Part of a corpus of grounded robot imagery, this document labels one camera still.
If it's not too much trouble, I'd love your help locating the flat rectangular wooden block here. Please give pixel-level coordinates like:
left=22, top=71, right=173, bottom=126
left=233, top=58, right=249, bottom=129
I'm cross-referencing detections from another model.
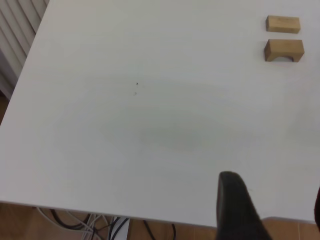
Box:
left=265, top=15, right=301, bottom=34

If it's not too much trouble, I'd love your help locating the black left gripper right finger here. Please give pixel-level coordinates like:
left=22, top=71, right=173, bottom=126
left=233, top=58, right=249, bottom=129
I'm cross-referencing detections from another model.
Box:
left=313, top=186, right=320, bottom=226

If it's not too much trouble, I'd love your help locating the black floor cable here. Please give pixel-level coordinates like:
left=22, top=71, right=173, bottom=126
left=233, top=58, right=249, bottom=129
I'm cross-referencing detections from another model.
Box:
left=109, top=217, right=129, bottom=240
left=49, top=208, right=87, bottom=230
left=142, top=219, right=177, bottom=240

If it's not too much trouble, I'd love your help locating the white slatted radiator panel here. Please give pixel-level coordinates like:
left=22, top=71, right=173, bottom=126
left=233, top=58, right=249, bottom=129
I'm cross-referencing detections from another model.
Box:
left=0, top=0, right=50, bottom=99

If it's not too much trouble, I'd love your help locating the arched wooden block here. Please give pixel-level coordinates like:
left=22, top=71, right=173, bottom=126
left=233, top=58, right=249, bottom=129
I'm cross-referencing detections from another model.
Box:
left=263, top=38, right=305, bottom=63

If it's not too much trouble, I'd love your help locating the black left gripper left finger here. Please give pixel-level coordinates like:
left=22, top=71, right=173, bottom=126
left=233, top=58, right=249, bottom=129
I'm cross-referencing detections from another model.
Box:
left=216, top=171, right=274, bottom=240

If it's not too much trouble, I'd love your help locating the white floor cable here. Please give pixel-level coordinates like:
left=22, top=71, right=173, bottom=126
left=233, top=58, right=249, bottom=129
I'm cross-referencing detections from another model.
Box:
left=36, top=206, right=102, bottom=240

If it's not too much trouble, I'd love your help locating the white table leg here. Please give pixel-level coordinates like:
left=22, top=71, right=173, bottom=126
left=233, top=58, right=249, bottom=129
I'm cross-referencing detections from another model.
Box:
left=108, top=216, right=131, bottom=240

